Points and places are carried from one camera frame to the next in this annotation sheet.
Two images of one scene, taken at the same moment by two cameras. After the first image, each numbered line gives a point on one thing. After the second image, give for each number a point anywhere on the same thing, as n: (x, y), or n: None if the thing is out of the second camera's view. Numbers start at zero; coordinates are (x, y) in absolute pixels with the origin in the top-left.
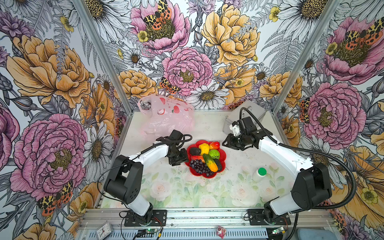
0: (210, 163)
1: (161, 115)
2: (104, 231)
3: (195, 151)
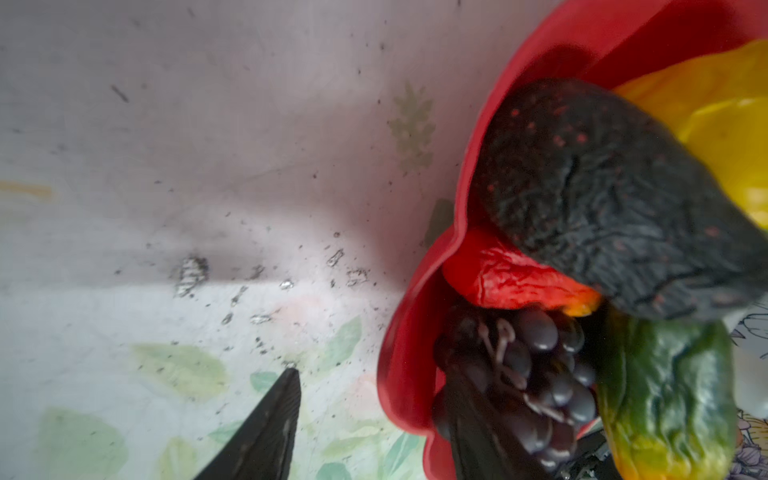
0: (668, 395)
1: None
2: None
3: (576, 178)
